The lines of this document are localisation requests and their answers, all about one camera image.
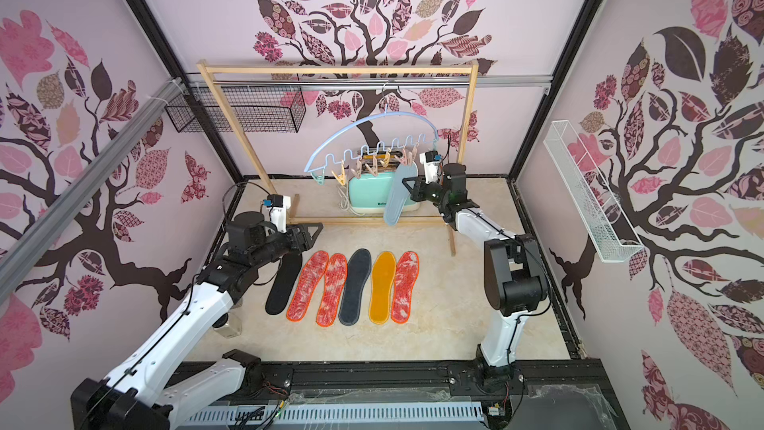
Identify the mint green toaster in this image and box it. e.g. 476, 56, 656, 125
343, 147, 413, 215

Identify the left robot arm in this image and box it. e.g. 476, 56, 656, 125
71, 211, 324, 429

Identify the light blue clip hanger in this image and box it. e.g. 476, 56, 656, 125
303, 110, 440, 186

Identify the dark grey insole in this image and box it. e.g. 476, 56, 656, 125
337, 248, 372, 326

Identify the black insole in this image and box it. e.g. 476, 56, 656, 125
265, 252, 302, 316

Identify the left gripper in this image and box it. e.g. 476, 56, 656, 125
249, 223, 322, 269

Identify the yellow insole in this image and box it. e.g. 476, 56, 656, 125
369, 251, 396, 324

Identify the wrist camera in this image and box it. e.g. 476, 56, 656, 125
419, 150, 442, 183
264, 194, 292, 233

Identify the grey aluminium rail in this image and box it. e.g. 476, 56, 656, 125
1, 78, 183, 300

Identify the wooden clothes rack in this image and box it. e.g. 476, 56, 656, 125
196, 59, 479, 257

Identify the white wire shelf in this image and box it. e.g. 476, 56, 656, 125
543, 121, 645, 264

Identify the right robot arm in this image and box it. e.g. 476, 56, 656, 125
401, 163, 550, 381

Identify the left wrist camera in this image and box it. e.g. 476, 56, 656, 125
264, 194, 292, 233

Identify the light blue insole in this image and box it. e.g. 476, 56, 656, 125
383, 164, 418, 227

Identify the black wire basket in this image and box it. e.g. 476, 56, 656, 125
165, 85, 306, 133

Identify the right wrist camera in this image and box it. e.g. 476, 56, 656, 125
419, 150, 442, 183

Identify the white slotted cable duct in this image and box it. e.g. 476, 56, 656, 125
179, 401, 485, 429

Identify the glass jar dark lid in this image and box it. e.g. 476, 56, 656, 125
212, 313, 242, 338

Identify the red patterned insole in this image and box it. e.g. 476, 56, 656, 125
316, 254, 348, 328
286, 251, 329, 322

